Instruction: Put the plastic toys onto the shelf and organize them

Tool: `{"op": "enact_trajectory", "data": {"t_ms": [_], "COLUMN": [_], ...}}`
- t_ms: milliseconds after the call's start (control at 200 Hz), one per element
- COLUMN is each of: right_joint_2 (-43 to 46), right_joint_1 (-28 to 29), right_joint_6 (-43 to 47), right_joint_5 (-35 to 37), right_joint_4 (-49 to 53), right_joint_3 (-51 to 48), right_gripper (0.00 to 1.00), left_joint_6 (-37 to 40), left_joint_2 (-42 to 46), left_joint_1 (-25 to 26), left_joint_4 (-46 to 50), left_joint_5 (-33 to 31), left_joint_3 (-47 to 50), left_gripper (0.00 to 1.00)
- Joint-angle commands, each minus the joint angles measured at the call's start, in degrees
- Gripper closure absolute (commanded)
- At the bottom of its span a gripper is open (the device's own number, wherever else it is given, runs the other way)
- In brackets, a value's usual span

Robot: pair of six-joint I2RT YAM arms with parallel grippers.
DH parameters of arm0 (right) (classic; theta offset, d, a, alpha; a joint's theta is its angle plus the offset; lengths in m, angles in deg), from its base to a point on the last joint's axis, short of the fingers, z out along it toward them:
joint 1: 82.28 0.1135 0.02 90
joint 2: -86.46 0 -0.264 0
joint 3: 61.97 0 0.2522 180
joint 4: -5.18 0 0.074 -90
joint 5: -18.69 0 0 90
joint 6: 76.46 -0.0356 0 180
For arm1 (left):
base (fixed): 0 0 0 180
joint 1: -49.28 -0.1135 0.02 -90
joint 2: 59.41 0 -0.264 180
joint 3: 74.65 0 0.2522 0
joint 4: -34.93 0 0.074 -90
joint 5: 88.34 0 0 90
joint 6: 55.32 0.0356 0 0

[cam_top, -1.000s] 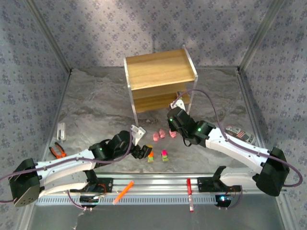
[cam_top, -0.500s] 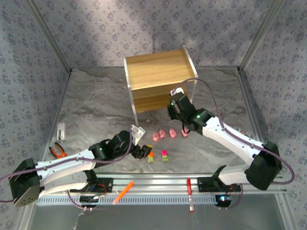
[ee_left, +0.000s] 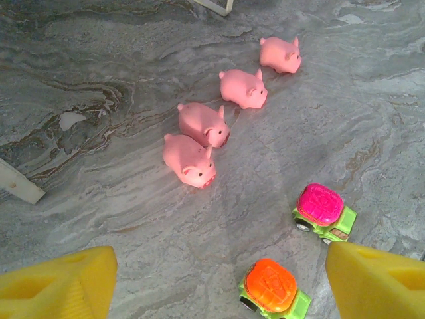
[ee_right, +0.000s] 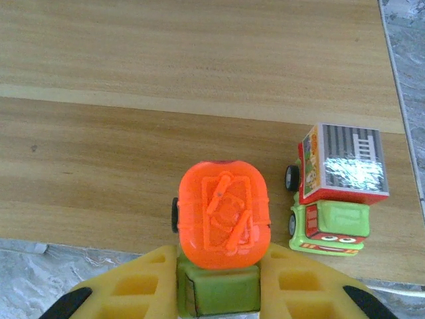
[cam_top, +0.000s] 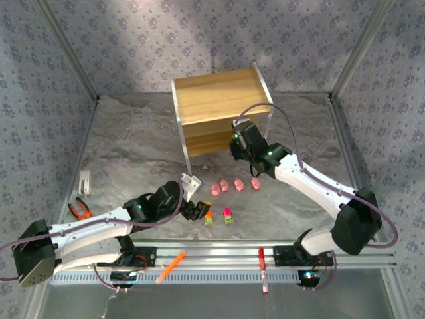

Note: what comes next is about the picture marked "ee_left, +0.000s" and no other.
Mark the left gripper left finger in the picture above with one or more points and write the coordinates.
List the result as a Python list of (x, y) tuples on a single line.
[(50, 289)]

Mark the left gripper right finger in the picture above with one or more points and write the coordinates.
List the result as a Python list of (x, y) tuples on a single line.
[(378, 289)]

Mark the green toy car pink top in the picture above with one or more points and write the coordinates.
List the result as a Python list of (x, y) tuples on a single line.
[(320, 206)]

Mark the green toy car orange top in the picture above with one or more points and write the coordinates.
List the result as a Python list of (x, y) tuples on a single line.
[(270, 287)]

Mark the pink pig toy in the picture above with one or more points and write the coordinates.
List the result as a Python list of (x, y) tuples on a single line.
[(280, 54), (242, 88), (201, 123), (187, 161)]

